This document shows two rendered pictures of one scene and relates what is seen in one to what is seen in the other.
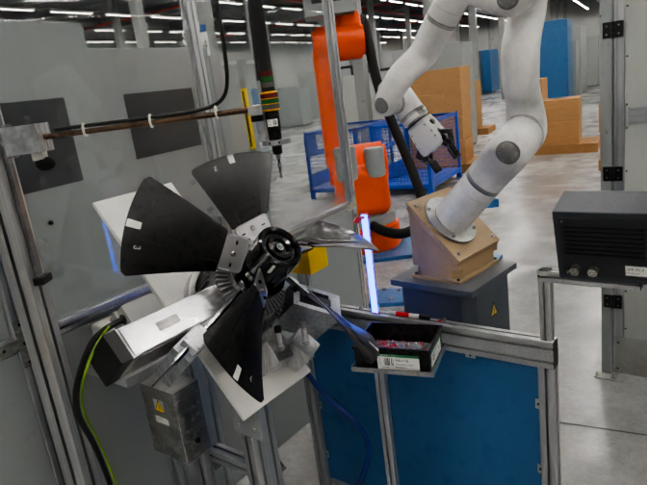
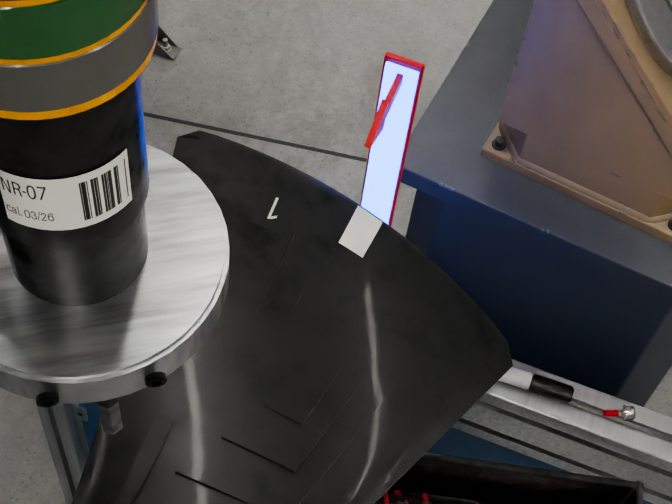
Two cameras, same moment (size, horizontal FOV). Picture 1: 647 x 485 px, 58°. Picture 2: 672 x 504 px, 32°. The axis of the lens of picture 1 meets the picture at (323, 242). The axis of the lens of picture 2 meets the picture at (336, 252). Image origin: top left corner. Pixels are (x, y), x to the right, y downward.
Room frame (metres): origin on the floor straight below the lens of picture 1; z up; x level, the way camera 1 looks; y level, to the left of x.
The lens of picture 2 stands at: (1.30, 0.09, 1.70)
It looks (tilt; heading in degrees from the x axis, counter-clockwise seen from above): 56 degrees down; 335
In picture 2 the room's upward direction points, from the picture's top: 8 degrees clockwise
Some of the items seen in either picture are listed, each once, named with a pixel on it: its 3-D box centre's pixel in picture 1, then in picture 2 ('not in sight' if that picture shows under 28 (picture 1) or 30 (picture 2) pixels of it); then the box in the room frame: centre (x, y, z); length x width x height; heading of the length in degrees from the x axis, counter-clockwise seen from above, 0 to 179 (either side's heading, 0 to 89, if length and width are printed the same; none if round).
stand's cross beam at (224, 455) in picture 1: (236, 460); not in sight; (1.49, 0.34, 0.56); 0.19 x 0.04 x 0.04; 51
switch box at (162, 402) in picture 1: (175, 415); not in sight; (1.49, 0.49, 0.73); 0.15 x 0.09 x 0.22; 51
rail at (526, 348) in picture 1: (406, 328); (462, 386); (1.67, -0.22, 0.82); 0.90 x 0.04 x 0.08; 51
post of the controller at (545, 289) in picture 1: (546, 304); not in sight; (1.40, -0.56, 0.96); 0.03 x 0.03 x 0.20; 51
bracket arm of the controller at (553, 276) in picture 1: (587, 278); not in sight; (1.34, -0.63, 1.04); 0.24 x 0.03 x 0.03; 51
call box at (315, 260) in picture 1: (300, 258); not in sight; (1.92, 0.09, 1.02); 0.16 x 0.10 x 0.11; 51
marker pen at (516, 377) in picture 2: (408, 315); (488, 368); (1.66, -0.23, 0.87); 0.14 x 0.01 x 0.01; 54
